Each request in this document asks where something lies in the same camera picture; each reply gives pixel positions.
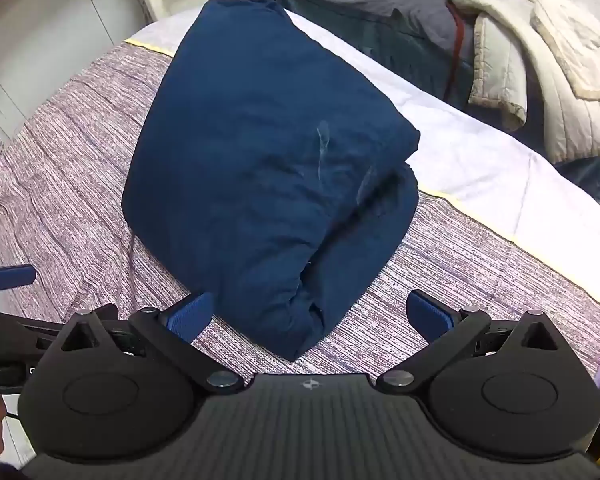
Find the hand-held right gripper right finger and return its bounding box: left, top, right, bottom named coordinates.
left=376, top=289, right=566, bottom=395

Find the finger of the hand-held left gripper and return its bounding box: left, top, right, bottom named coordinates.
left=0, top=264, right=37, bottom=306

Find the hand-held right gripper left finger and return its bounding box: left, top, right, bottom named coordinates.
left=60, top=291, right=245, bottom=395

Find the navy blue jacket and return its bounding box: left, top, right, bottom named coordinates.
left=121, top=0, right=421, bottom=362

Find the purple striped bedspread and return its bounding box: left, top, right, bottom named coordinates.
left=0, top=40, right=600, bottom=391

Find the white bed sheet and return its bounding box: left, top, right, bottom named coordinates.
left=125, top=7, right=600, bottom=266

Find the dark grey bedding pile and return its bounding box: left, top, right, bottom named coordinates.
left=267, top=0, right=600, bottom=207

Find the cream quilted jacket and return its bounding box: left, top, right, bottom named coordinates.
left=447, top=0, right=600, bottom=166

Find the dark red strap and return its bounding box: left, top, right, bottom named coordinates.
left=442, top=1, right=467, bottom=102

